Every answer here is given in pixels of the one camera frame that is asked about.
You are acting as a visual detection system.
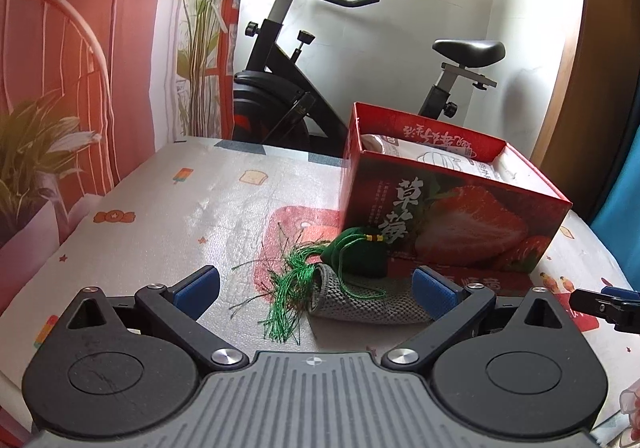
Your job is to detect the teal cloth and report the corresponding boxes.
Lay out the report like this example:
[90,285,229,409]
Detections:
[590,133,640,290]

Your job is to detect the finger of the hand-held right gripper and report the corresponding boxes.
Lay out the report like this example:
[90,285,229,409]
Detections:
[570,288,640,334]
[601,285,640,301]

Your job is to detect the brown wooden wardrobe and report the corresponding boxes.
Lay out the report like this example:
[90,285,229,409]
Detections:
[530,0,640,224]

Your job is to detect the white plastic packet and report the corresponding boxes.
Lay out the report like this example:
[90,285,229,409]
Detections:
[362,133,506,179]

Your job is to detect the red strawberry print cardboard box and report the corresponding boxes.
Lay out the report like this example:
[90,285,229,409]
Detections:
[339,102,572,276]

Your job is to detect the green tasseled sachet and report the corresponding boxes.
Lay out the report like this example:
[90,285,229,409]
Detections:
[230,225,388,345]

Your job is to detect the red printed wall cloth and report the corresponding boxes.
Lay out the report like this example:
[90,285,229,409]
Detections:
[0,0,251,249]

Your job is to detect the black exercise bike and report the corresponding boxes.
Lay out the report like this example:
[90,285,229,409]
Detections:
[231,0,506,156]

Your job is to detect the grey knitted pouch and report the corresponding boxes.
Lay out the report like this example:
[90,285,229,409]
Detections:
[307,264,432,326]

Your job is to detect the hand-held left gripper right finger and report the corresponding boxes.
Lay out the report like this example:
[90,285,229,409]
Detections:
[381,265,573,371]

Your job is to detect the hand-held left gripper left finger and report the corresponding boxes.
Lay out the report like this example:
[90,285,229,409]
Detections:
[65,265,251,371]

